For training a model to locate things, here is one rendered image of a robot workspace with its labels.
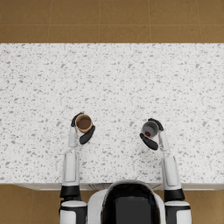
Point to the red berry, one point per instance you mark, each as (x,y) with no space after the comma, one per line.
(148,134)

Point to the grey cup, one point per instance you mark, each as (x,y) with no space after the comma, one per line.
(150,129)

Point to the brown cup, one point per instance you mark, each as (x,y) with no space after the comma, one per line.
(84,123)

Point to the robot body dark round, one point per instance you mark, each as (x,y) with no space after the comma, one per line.
(128,202)

